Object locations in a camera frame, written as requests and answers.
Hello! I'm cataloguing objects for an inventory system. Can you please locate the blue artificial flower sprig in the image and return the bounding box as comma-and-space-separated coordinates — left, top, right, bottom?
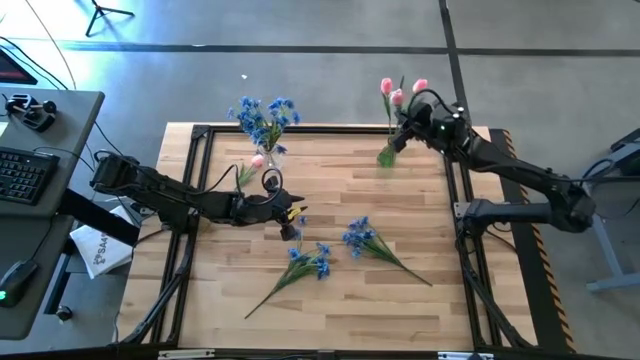
267, 96, 303, 126
249, 114, 290, 155
243, 214, 332, 320
341, 215, 434, 288
227, 94, 269, 151

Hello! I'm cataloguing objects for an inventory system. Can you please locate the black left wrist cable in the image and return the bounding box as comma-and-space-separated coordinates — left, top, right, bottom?
260, 167, 285, 195

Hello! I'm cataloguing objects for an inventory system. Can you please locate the black desk clamp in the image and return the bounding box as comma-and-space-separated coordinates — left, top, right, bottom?
4, 93, 58, 133

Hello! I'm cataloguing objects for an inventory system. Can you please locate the grey desk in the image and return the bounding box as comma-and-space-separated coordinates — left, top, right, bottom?
0, 87, 106, 341

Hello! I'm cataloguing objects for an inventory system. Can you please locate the black computer mouse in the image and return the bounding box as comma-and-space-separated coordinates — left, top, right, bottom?
0, 258, 40, 307

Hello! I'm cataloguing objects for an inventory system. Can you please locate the grey metal stand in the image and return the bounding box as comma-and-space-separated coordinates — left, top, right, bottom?
582, 189, 640, 294

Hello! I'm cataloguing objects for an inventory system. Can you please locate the black floor cable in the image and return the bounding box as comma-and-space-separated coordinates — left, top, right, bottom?
0, 35, 70, 91

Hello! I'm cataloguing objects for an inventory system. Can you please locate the pink artificial tulip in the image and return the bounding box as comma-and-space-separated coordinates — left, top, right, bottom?
234, 153, 266, 191
404, 77, 430, 119
378, 76, 397, 149
388, 88, 406, 146

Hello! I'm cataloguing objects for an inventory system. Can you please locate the white floor cable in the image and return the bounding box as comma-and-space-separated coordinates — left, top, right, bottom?
23, 0, 77, 91

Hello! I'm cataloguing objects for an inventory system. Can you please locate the black desk monitor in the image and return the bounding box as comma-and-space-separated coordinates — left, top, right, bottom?
0, 47, 39, 86

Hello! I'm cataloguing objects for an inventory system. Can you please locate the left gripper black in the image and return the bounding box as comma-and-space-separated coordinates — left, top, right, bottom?
232, 188, 309, 226

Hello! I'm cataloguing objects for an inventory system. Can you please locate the black keyboard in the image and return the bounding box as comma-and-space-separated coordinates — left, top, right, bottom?
0, 146, 61, 206

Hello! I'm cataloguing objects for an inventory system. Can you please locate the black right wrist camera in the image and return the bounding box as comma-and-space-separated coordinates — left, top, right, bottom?
430, 102, 471, 151

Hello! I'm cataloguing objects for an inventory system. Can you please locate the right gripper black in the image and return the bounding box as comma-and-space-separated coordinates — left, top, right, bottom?
391, 101, 436, 154

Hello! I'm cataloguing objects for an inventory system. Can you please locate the black table frame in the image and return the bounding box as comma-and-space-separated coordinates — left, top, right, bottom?
112, 123, 539, 351

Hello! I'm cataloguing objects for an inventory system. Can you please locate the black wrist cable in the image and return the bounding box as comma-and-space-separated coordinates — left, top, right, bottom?
409, 88, 455, 116
260, 167, 285, 195

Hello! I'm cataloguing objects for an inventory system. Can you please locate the black tripod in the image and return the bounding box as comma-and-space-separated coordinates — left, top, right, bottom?
84, 0, 136, 38

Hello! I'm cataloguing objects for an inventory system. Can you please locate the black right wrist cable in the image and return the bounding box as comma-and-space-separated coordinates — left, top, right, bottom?
409, 88, 455, 116

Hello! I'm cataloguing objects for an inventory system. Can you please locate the black desk crossbar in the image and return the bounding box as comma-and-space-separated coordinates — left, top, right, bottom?
57, 188, 142, 247

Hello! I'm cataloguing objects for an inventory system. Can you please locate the black base with hazard stripes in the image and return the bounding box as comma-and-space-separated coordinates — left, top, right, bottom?
488, 128, 577, 354

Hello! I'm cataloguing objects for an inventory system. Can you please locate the clear glass vase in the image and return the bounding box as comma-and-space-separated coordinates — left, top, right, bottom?
375, 142, 401, 170
257, 142, 286, 171

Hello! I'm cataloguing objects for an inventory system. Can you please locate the silver metal bracket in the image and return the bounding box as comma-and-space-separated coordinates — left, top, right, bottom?
437, 351, 494, 360
157, 348, 216, 360

